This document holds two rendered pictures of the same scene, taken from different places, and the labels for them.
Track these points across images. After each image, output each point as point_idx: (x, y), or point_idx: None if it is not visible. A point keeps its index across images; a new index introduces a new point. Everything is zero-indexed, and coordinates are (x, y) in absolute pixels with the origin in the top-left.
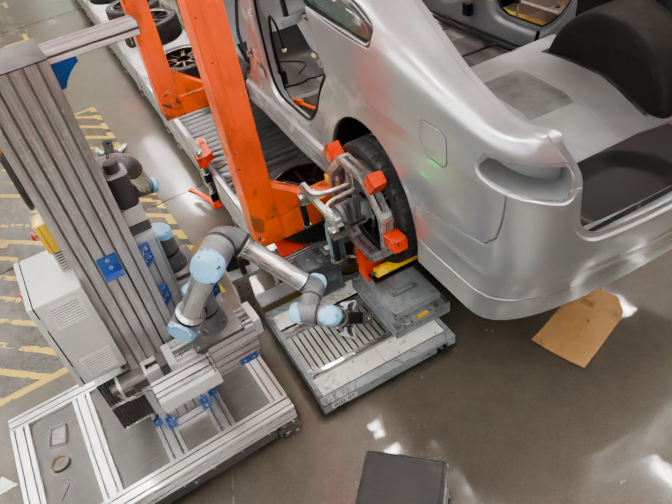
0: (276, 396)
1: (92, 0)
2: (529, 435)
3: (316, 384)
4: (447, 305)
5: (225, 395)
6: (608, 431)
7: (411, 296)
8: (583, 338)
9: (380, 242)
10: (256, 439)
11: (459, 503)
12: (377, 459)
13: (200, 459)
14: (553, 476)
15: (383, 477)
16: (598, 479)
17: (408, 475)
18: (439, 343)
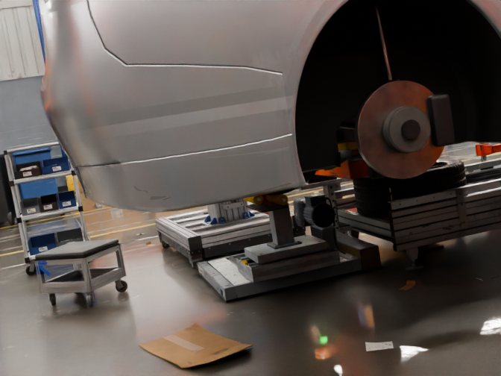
0: (200, 233)
1: None
2: (104, 327)
3: (220, 259)
4: (250, 271)
5: (219, 227)
6: (69, 353)
7: (262, 249)
8: (174, 348)
9: None
10: (182, 244)
11: (86, 309)
12: (107, 240)
13: (174, 229)
14: (63, 334)
15: (94, 242)
16: (39, 348)
17: (86, 246)
18: (220, 284)
